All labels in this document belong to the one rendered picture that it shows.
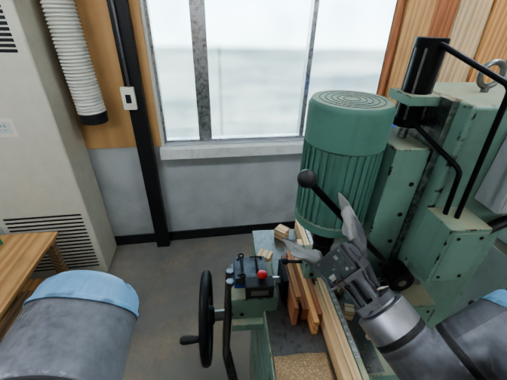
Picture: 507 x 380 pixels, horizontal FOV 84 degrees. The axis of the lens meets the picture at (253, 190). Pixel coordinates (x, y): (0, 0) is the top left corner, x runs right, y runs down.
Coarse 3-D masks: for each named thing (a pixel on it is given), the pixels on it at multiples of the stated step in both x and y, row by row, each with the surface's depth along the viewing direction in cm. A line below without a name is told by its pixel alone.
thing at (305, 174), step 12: (300, 180) 50; (312, 180) 50; (324, 192) 53; (372, 252) 62; (384, 264) 65; (396, 264) 68; (384, 276) 69; (396, 276) 65; (408, 276) 65; (396, 288) 67
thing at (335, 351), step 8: (320, 304) 82; (328, 320) 77; (328, 328) 76; (328, 336) 74; (328, 344) 74; (336, 344) 72; (336, 352) 70; (336, 360) 69; (344, 360) 69; (336, 368) 69; (344, 368) 67; (336, 376) 69; (344, 376) 66
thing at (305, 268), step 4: (336, 244) 84; (308, 248) 83; (332, 248) 83; (300, 264) 85; (304, 264) 80; (300, 268) 85; (304, 268) 81; (308, 268) 80; (304, 272) 81; (308, 272) 80; (312, 272) 81; (316, 272) 81; (304, 276) 81; (308, 276) 81; (312, 276) 82; (316, 276) 82
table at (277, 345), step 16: (256, 240) 110; (272, 240) 110; (272, 256) 103; (240, 320) 84; (256, 320) 84; (272, 320) 81; (288, 320) 81; (304, 320) 82; (272, 336) 77; (288, 336) 77; (304, 336) 78; (320, 336) 78; (272, 352) 74; (288, 352) 74; (304, 352) 74; (320, 352) 74; (272, 368) 70
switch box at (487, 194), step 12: (504, 144) 54; (504, 156) 54; (492, 168) 57; (504, 168) 55; (492, 180) 57; (504, 180) 55; (480, 192) 60; (492, 192) 57; (504, 192) 55; (492, 204) 57; (504, 204) 55
